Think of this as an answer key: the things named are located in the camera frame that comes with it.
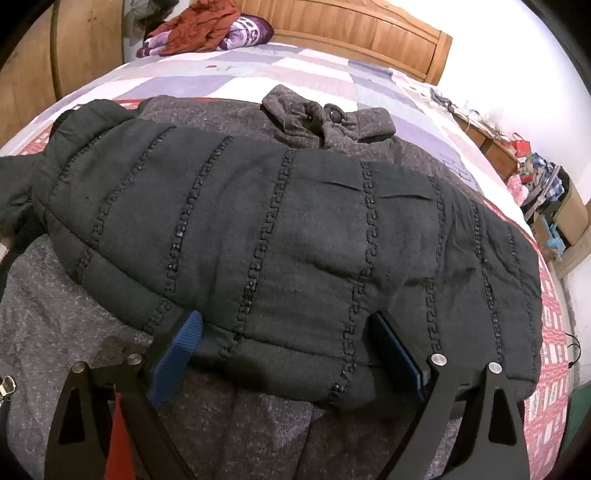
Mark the cardboard box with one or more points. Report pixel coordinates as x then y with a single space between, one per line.
567 231

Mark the red white checkered blanket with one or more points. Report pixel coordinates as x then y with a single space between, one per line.
549 350

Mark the black and grey quilted jacket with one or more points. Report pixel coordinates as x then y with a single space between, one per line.
64 301

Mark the wooden wardrobe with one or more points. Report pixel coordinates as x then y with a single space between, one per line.
71 44

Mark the pink purple patchwork bedsheet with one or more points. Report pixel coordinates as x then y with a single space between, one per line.
248 74

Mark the purple white pillow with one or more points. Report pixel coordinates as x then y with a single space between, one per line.
246 31

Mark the wooden bedside cabinet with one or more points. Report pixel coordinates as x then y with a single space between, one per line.
504 162

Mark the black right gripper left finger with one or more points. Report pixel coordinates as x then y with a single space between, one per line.
105 425

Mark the pile of colourful clutter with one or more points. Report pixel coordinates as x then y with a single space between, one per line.
538 187

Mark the wooden headboard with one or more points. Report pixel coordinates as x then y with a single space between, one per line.
375 32

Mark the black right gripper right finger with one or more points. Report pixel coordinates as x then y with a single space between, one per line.
490 443

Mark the green object on floor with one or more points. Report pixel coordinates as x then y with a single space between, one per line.
578 407

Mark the orange red garment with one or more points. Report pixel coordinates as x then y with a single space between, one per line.
198 28

